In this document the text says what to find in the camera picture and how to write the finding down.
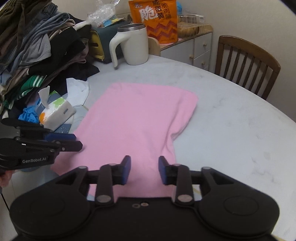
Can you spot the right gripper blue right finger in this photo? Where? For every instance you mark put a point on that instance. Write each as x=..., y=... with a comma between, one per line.
x=167, y=172

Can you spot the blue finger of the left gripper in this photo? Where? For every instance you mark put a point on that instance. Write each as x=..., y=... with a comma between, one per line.
x=60, y=137
x=70, y=146

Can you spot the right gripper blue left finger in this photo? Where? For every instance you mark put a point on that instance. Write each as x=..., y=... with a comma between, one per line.
x=124, y=170

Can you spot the pink Mickey t-shirt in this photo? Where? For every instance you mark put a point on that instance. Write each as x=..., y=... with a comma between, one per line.
x=137, y=120

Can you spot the pile of dark clothes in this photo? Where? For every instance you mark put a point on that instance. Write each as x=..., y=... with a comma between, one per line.
x=40, y=46

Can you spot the person's left hand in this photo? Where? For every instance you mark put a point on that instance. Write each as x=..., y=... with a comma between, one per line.
x=5, y=177

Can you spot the white tissue pack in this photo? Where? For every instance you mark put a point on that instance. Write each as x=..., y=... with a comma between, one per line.
x=53, y=110

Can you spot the blue crumpled cloth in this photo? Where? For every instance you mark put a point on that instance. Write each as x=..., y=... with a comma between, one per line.
x=29, y=114

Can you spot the white crumpled paper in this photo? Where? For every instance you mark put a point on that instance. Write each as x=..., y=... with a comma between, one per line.
x=77, y=91

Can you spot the teal yellow storage box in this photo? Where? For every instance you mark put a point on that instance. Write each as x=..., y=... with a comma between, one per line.
x=100, y=39

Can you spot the white drawer cabinet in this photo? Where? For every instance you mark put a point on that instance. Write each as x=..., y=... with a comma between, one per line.
x=195, y=50

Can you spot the wooden chair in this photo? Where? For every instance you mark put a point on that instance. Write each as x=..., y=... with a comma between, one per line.
x=246, y=65

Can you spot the clear plastic bag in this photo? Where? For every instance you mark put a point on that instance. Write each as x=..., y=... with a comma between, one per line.
x=104, y=15

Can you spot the orange snack bag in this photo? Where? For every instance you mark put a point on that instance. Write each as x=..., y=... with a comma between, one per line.
x=159, y=18

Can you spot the white mug with handle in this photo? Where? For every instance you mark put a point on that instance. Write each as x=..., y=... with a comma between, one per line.
x=134, y=44

